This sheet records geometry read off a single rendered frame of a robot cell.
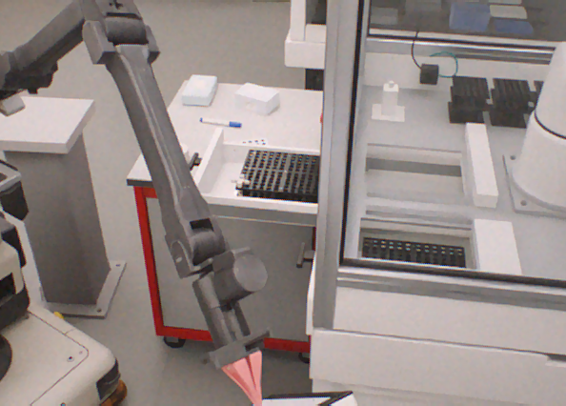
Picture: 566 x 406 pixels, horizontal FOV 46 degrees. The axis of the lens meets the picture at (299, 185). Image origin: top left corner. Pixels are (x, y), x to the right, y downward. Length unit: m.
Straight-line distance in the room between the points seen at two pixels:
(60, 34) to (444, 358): 0.91
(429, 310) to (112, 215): 2.11
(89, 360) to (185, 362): 0.43
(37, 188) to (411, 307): 1.50
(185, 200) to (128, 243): 1.90
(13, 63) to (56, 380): 1.01
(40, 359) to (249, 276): 1.29
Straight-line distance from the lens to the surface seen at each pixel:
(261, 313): 2.21
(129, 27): 1.15
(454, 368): 1.30
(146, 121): 1.07
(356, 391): 1.37
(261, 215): 1.62
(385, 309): 1.19
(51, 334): 2.23
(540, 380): 1.34
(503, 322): 1.22
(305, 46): 2.40
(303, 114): 2.22
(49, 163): 2.28
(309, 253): 1.43
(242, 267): 0.95
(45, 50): 1.35
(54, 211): 2.40
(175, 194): 1.03
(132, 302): 2.66
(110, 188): 3.26
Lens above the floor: 1.86
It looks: 36 degrees down
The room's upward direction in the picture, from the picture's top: 2 degrees clockwise
